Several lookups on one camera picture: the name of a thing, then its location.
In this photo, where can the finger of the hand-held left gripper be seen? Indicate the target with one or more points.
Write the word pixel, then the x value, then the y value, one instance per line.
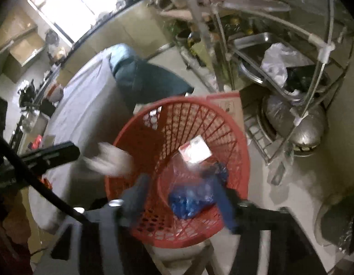
pixel 55 153

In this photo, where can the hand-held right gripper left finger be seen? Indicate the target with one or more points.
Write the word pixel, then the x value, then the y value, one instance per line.
pixel 136 197

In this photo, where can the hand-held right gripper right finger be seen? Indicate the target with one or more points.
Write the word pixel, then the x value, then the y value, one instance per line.
pixel 225 209

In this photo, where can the red plastic basket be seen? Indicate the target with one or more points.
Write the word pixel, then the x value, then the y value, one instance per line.
pixel 165 114

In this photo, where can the blue plastic bag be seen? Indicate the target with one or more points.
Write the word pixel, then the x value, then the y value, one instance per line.
pixel 191 200

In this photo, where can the clear plastic bag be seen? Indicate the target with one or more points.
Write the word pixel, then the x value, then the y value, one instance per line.
pixel 179 174

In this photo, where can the table with grey cloth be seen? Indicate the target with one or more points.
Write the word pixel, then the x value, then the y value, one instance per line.
pixel 88 106

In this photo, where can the white and red card packet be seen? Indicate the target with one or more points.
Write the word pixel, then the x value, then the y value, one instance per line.
pixel 194 150

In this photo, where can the cardboard box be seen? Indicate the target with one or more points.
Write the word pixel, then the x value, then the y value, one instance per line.
pixel 234 106

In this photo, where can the teal cloth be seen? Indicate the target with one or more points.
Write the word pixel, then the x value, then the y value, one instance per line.
pixel 148 77

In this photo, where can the yellow kitchen cabinets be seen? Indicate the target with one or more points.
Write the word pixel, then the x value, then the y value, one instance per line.
pixel 19 34

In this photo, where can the black plastic bag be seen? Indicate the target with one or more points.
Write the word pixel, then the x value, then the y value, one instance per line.
pixel 300 77

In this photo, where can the window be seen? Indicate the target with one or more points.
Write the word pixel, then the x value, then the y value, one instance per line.
pixel 79 3

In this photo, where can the white plastic bag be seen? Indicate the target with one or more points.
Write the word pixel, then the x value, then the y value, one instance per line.
pixel 275 63

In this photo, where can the steel tray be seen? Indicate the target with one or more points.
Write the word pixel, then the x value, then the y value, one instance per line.
pixel 251 41

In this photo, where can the metal storage rack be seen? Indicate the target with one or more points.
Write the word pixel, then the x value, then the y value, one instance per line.
pixel 323 48

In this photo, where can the clear plastic lid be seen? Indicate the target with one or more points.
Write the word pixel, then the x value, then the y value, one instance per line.
pixel 257 4

